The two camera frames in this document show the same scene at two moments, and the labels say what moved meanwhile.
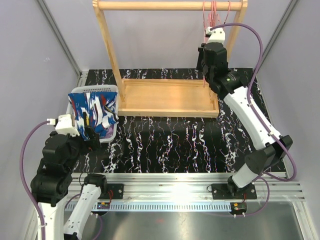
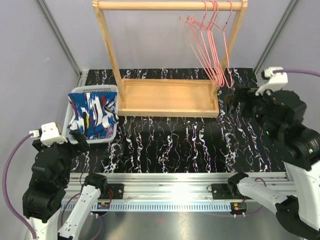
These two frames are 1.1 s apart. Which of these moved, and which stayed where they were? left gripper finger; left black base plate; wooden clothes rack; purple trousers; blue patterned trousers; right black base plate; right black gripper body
Moved: left gripper finger; right black gripper body
Stayed: wooden clothes rack; blue patterned trousers; right black base plate; purple trousers; left black base plate
